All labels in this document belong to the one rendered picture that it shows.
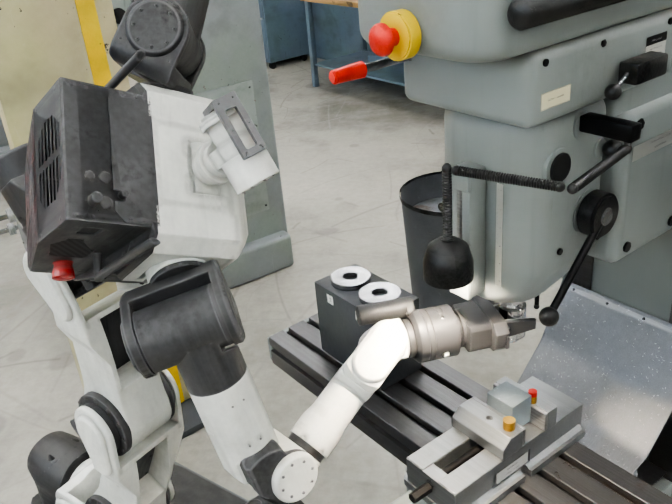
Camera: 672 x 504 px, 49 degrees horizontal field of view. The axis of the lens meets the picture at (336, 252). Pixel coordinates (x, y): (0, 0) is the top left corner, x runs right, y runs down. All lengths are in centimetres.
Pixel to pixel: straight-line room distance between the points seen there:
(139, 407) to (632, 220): 96
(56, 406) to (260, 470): 240
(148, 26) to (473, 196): 52
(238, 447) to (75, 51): 173
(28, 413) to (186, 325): 251
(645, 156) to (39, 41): 187
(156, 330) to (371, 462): 190
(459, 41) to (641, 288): 85
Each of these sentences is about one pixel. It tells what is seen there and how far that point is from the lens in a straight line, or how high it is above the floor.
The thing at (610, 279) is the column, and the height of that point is 114.
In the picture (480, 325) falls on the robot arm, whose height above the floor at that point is 126.
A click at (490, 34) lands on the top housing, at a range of 89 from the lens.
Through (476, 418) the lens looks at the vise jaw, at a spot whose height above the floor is 105.
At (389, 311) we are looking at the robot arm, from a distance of 124.
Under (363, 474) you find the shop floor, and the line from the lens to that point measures 279.
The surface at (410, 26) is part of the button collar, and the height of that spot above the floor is 177.
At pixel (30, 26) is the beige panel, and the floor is 160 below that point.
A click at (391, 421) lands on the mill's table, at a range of 155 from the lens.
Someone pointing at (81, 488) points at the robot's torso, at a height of 72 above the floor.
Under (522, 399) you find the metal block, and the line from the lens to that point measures 140.
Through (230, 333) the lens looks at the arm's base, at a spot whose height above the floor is 141.
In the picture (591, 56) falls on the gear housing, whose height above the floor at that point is 170.
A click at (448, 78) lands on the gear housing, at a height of 168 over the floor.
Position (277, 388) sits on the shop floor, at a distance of 322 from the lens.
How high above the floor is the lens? 195
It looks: 27 degrees down
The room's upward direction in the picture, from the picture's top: 5 degrees counter-clockwise
